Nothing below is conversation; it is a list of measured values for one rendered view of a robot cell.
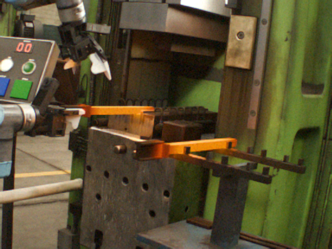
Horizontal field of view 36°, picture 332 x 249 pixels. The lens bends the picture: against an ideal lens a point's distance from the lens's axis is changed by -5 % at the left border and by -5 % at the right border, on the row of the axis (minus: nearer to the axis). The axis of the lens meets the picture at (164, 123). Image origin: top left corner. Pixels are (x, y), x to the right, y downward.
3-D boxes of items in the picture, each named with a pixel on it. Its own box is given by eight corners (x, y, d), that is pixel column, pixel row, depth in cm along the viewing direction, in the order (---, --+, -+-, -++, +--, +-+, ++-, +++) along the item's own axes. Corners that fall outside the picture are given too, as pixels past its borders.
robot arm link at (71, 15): (69, 0, 149) (89, 0, 144) (73, 14, 151) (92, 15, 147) (51, 9, 144) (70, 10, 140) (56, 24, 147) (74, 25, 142)
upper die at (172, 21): (164, 32, 170) (168, 3, 169) (118, 28, 182) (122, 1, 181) (227, 42, 204) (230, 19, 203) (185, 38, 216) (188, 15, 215)
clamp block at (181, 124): (181, 146, 168) (184, 125, 167) (160, 140, 173) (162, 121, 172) (201, 143, 178) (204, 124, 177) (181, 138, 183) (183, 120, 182)
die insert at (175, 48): (171, 51, 181) (172, 34, 181) (153, 48, 186) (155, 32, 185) (214, 56, 206) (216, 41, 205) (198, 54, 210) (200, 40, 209)
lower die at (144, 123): (152, 138, 175) (155, 113, 174) (107, 127, 187) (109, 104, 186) (216, 131, 209) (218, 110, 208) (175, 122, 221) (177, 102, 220)
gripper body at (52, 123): (50, 131, 153) (18, 133, 143) (52, 102, 152) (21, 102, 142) (67, 136, 148) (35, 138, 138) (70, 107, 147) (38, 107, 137)
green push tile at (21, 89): (26, 99, 188) (32, 81, 191) (9, 97, 190) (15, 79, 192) (28, 101, 190) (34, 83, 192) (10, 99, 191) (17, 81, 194)
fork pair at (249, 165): (265, 175, 123) (266, 167, 123) (245, 170, 127) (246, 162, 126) (303, 165, 141) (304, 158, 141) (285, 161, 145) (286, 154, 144)
